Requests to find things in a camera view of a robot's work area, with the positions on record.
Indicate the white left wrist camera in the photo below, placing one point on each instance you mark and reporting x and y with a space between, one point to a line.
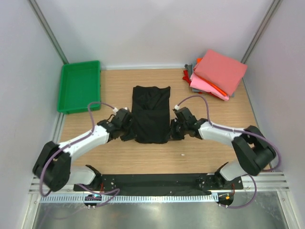
115 109

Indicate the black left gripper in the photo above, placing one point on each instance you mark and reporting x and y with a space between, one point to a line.
131 135

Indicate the folded orange t shirt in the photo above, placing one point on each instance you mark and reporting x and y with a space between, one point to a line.
211 84

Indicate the white slotted cable duct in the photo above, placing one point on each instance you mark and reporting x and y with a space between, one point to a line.
93 198

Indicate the aluminium corner post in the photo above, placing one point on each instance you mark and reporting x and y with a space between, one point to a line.
275 4
42 20

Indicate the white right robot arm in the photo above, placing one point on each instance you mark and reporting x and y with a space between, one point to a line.
253 152

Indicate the folded grey t shirt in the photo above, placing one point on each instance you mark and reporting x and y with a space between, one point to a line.
190 67

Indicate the black t shirt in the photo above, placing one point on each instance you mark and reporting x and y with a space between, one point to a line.
150 115

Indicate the folded red t shirt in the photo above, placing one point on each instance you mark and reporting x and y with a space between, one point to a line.
186 77

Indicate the left aluminium corner post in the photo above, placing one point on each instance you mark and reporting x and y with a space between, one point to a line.
42 20

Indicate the green plastic bin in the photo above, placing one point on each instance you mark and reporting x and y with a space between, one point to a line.
80 85

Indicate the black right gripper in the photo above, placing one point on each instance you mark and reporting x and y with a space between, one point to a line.
173 135

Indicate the right aluminium corner post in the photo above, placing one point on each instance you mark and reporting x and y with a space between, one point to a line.
275 4

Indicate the folded light pink t shirt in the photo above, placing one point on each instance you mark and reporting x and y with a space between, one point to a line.
201 85

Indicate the folded salmon pink t shirt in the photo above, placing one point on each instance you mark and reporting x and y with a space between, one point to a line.
220 70

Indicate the aluminium frame rail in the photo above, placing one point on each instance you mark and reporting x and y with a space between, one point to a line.
267 181

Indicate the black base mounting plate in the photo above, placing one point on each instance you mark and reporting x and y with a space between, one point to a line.
154 182

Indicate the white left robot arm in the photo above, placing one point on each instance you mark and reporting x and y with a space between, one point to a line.
54 164

